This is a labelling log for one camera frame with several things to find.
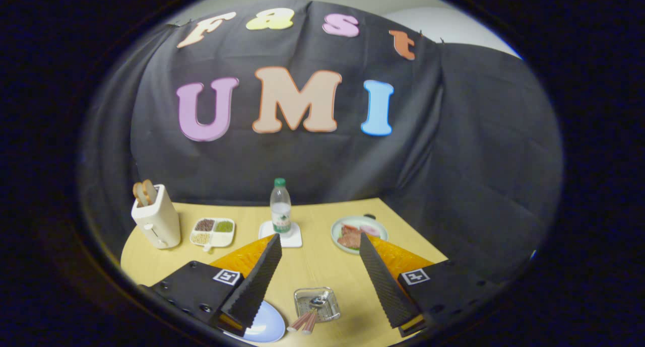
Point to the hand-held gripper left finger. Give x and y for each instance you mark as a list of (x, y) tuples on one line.
[(257, 286)]

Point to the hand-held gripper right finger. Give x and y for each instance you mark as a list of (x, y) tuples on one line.
[(385, 286)]

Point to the blue round plate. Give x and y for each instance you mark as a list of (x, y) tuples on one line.
[(269, 324)]

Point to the white square coaster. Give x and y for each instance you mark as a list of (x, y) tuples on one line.
[(292, 241)]

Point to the pale green food plate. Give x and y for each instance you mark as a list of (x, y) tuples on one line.
[(375, 225)]

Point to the cooked meat slices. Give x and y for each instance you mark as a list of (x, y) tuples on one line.
[(348, 236)]

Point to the white divided dish of beans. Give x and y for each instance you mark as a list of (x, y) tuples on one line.
[(211, 232)]

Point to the clear water bottle green cap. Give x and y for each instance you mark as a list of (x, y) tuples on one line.
[(280, 213)]

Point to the cream white toaster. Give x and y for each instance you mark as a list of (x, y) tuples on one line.
[(157, 226)]

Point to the black backdrop cloth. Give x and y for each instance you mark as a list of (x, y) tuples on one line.
[(312, 165)]

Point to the toast slice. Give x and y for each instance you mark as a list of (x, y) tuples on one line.
[(149, 191), (138, 195)]

